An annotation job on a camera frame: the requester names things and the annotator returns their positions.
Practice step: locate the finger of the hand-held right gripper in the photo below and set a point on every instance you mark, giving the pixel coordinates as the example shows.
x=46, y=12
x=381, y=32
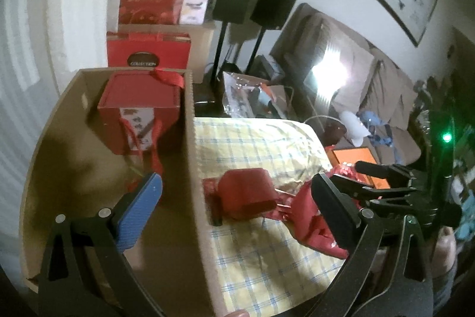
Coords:
x=386, y=195
x=382, y=170

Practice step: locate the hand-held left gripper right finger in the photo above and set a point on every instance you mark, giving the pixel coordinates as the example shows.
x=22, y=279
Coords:
x=334, y=217

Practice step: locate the white plush toy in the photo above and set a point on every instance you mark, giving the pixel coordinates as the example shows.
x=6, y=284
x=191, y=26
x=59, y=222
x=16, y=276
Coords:
x=354, y=125

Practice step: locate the beige covered sofa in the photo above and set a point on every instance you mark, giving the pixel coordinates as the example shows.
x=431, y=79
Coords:
x=386, y=86

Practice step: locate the long red foil packet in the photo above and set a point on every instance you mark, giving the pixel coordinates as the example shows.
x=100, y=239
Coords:
x=311, y=224

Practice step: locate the brown cardboard box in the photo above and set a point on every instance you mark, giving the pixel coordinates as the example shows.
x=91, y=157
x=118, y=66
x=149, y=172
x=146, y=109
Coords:
x=74, y=138

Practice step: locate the red rounded box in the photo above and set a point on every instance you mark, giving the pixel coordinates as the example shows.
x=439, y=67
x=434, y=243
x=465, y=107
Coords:
x=246, y=192

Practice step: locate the yellow checked tablecloth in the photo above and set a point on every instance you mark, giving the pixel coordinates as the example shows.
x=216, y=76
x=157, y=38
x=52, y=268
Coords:
x=252, y=142

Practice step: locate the flat orange box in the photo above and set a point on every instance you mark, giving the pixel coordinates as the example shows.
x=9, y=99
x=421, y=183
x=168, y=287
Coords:
x=356, y=156

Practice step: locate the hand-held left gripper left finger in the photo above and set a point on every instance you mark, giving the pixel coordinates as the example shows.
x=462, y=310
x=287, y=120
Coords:
x=137, y=213

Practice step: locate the blue plush toy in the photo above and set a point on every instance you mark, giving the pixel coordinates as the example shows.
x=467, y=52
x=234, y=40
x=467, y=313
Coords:
x=378, y=124

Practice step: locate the red ribbon gift box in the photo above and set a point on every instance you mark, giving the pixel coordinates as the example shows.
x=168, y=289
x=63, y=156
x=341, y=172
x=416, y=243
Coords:
x=137, y=94

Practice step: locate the clear plastic bag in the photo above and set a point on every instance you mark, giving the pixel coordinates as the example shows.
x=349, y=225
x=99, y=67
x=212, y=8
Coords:
x=241, y=94

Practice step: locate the red paper gift bag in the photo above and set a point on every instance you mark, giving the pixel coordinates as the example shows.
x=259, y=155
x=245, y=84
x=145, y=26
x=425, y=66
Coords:
x=118, y=53

